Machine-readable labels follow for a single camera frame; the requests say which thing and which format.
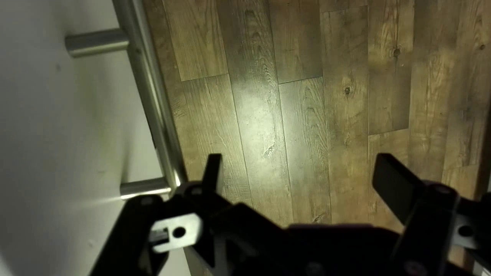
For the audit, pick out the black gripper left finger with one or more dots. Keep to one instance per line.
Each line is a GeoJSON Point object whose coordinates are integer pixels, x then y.
{"type": "Point", "coordinates": [229, 240]}

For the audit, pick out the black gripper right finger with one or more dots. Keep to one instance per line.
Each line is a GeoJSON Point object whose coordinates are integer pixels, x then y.
{"type": "Point", "coordinates": [435, 219]}

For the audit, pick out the white drawer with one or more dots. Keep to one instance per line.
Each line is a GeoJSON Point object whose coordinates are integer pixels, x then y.
{"type": "Point", "coordinates": [71, 133]}

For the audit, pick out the silver drawer bar handle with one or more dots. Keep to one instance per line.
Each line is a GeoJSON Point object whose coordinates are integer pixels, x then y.
{"type": "Point", "coordinates": [134, 38]}

